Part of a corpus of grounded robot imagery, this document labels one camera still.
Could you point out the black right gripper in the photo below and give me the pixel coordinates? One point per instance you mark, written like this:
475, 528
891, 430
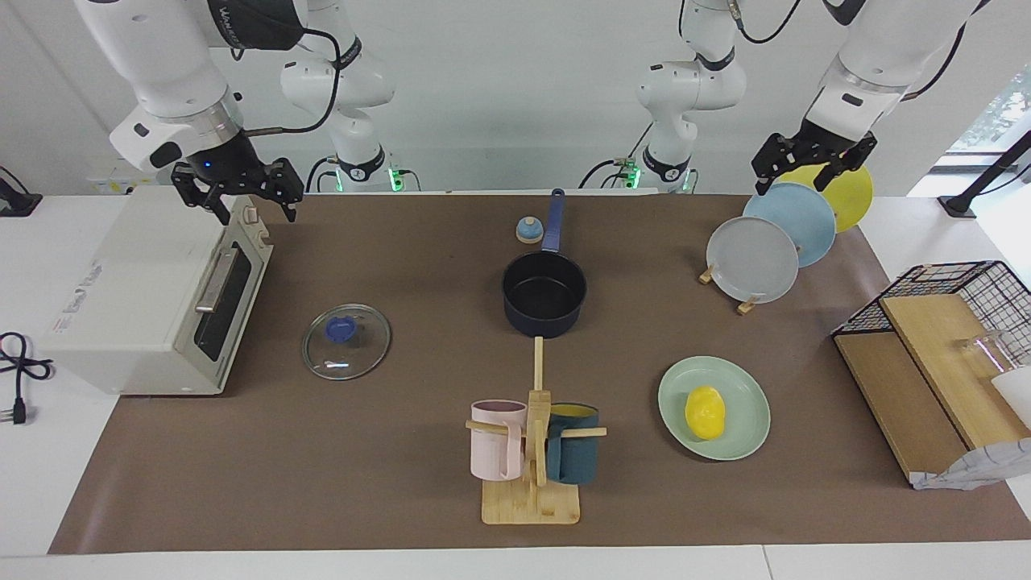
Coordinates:
258, 184

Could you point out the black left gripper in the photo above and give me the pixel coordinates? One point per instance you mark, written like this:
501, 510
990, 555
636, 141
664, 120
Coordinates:
813, 151

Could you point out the glass lid blue knob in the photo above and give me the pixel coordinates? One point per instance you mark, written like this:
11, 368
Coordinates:
364, 348

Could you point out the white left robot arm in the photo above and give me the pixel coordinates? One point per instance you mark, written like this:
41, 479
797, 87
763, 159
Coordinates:
886, 56

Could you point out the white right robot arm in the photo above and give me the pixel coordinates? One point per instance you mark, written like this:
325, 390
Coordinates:
161, 64

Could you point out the light blue plate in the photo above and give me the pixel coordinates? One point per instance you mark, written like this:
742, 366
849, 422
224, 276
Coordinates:
797, 217

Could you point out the yellow plate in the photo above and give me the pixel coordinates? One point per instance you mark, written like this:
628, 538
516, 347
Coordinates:
854, 201

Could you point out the grey plate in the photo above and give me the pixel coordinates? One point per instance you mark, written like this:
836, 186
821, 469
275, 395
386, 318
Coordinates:
753, 262

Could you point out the wooden plate rack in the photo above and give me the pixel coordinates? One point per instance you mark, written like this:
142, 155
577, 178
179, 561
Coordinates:
748, 305

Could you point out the pale green plate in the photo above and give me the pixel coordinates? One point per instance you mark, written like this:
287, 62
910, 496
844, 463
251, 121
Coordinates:
741, 403

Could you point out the beige toaster oven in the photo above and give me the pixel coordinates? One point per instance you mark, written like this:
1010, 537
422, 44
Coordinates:
129, 298

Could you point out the window with greenery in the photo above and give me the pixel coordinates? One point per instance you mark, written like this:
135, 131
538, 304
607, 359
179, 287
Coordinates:
999, 113

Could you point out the wooden shelf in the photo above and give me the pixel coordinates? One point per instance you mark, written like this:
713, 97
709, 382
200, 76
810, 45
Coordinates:
902, 395

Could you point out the clear glass cup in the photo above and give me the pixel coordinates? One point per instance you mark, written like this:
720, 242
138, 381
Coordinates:
984, 354

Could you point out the brown table mat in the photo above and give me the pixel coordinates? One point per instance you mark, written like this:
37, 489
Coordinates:
403, 451

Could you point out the dark blue saucepan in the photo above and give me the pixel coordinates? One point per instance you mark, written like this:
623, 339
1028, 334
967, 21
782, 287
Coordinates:
544, 318

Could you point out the pink mug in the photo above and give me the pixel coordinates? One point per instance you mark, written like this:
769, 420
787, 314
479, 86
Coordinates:
493, 451

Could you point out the grey marbled cloth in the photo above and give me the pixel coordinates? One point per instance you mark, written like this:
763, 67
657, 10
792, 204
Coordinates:
975, 467

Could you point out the dark teal mug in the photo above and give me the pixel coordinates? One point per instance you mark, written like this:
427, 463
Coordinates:
573, 459

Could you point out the wooden mug tree stand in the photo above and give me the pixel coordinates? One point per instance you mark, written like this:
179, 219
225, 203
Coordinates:
532, 503

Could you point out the black camera stand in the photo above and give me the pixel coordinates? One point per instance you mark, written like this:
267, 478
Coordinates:
987, 173

